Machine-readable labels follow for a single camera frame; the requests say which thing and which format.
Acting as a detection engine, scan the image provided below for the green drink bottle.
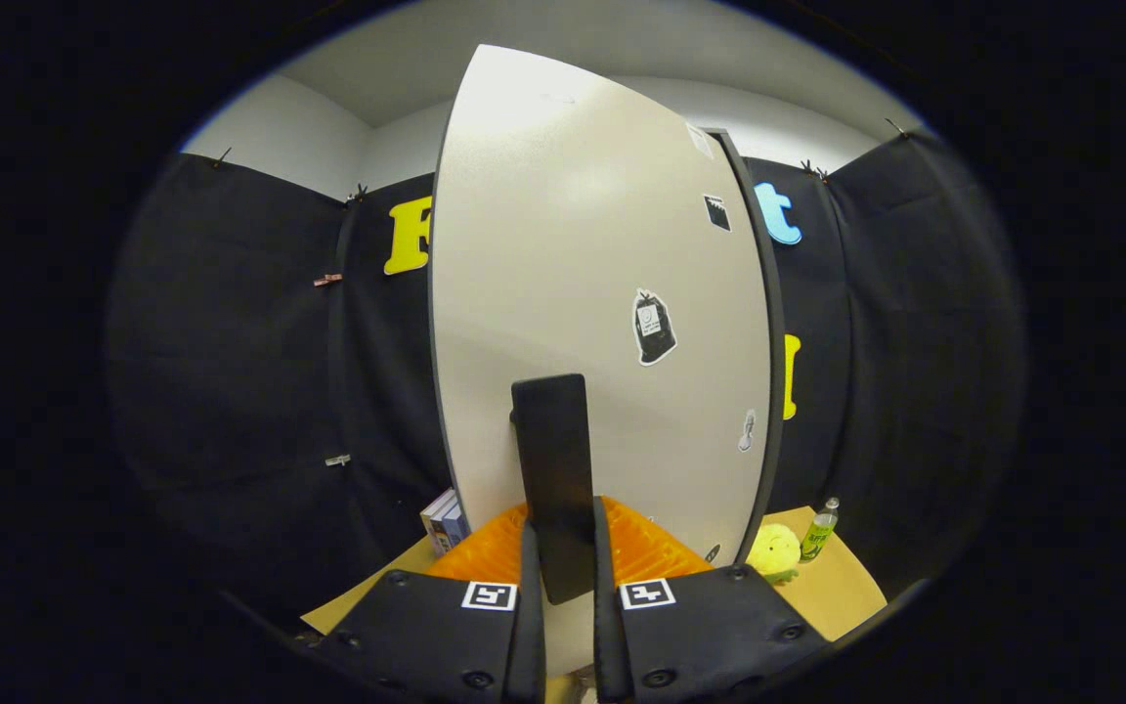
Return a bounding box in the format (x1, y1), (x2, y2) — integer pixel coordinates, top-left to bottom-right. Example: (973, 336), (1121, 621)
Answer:
(800, 497), (841, 564)

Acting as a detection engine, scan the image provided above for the yellow plush toy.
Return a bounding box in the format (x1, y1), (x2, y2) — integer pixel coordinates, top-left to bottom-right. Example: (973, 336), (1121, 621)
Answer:
(747, 523), (802, 586)

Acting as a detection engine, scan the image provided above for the black door handle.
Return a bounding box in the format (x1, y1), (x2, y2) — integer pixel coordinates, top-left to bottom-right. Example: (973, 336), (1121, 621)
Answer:
(510, 374), (595, 605)

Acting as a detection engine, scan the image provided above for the dark grey shoe cabinet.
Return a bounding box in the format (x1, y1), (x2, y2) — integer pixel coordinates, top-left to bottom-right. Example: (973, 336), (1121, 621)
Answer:
(710, 127), (787, 568)

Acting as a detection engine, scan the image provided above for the black backdrop cloth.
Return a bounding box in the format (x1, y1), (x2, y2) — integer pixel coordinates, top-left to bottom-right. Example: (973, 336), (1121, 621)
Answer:
(104, 130), (1026, 627)

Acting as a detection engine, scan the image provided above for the white book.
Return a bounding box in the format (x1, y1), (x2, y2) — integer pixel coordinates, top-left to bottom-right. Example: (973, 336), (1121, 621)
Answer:
(419, 487), (456, 553)

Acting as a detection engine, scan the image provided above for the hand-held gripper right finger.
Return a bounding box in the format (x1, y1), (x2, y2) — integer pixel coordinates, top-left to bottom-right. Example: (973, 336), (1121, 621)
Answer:
(589, 496), (830, 704)

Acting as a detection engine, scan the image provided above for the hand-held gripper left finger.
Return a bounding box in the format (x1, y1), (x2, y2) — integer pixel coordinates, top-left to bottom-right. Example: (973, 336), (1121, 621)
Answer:
(312, 501), (547, 704)

